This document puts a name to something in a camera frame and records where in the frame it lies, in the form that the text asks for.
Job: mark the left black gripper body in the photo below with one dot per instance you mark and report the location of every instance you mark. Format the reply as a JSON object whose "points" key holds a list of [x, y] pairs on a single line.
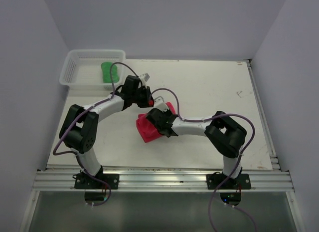
{"points": [[141, 97]]}

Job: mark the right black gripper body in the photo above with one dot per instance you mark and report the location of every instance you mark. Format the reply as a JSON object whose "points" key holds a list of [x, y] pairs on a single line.
{"points": [[167, 114]]}

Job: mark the pink towel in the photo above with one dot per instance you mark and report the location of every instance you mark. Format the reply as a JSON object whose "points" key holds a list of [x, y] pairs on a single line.
{"points": [[146, 130]]}

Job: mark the green towel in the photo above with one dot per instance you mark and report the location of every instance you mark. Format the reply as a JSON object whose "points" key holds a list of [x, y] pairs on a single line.
{"points": [[109, 71]]}

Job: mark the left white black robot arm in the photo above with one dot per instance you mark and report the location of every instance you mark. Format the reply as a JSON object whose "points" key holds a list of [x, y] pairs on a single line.
{"points": [[79, 129]]}

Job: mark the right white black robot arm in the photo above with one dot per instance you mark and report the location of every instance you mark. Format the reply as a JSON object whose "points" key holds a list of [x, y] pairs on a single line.
{"points": [[226, 135]]}

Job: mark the white plastic basket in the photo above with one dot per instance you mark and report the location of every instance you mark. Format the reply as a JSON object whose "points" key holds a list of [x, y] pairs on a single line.
{"points": [[82, 68]]}

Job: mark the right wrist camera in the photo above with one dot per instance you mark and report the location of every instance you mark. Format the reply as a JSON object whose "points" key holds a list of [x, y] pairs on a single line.
{"points": [[159, 103]]}

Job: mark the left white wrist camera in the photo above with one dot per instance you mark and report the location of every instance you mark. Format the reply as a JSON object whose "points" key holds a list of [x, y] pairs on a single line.
{"points": [[144, 77]]}

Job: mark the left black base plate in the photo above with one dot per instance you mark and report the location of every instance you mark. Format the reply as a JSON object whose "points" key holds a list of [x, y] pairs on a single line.
{"points": [[84, 182]]}

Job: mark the aluminium mounting rail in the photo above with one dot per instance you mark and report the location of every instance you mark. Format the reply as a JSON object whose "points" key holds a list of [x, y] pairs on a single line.
{"points": [[62, 179]]}

